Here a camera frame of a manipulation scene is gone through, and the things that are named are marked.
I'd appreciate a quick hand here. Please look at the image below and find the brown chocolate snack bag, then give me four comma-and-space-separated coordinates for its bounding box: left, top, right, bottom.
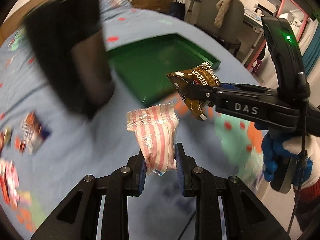
166, 62, 220, 121

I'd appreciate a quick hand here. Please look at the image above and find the pink striped snack packet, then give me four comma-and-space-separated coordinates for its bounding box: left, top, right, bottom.
126, 102, 179, 176

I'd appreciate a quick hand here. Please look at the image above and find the pink cartoon character packet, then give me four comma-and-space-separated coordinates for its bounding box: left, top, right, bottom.
1, 158, 20, 207

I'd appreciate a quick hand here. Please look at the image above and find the white blue cookie pack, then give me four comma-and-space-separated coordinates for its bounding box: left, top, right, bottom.
21, 111, 51, 155

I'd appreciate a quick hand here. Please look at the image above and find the olive green snack packet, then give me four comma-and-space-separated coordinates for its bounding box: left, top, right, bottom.
1, 127, 12, 147

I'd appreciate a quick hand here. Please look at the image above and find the small red candy packet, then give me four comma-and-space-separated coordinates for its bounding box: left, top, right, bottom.
14, 135, 26, 154

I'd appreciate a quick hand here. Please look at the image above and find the right blue gloved hand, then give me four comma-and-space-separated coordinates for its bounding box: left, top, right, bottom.
261, 131, 319, 189

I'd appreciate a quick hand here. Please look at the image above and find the pink stool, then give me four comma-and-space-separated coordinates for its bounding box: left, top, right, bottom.
251, 59, 262, 74

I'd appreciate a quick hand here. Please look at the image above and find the grey chair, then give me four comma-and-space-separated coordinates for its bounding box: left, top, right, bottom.
195, 0, 245, 56

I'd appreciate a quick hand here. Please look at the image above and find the teal curtain right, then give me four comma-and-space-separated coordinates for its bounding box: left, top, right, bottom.
302, 25, 320, 76

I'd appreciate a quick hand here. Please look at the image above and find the green tray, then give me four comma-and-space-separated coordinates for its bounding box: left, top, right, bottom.
107, 33, 220, 107

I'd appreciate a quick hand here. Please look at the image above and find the blue patterned bed cover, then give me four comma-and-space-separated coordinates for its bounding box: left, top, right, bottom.
1, 0, 263, 239

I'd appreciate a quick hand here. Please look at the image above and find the dark shopping bag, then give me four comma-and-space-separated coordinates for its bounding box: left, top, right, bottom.
169, 0, 185, 21

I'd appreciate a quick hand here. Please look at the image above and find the beige scarf on chair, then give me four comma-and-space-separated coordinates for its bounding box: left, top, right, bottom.
214, 0, 232, 28

